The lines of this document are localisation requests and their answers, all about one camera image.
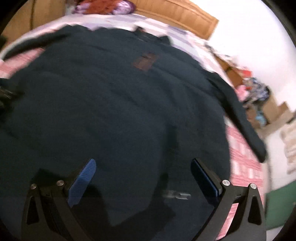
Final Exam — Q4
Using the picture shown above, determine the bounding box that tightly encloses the dark navy padded jacket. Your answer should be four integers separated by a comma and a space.
0, 24, 268, 241

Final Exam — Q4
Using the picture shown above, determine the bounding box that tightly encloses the blue plaid clothes pile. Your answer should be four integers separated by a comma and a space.
243, 77, 271, 105

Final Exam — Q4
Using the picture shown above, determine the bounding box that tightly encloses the green board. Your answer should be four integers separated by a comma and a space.
265, 181, 296, 230

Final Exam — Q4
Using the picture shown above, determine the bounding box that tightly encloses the red white patterned mat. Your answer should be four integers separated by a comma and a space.
0, 47, 266, 241

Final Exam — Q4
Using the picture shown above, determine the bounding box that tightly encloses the cardboard box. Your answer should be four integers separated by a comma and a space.
261, 93, 294, 125

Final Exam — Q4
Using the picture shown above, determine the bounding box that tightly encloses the purple pink checkered bedsheet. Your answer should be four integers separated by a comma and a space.
1, 14, 233, 86

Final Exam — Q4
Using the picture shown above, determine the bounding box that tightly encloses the wooden wardrobe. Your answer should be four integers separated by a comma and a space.
1, 0, 66, 46

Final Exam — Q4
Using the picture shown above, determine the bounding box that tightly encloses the rust orange garment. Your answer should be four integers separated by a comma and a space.
77, 0, 121, 15

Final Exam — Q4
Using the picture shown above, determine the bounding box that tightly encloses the wooden headboard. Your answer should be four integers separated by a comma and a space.
132, 0, 219, 40

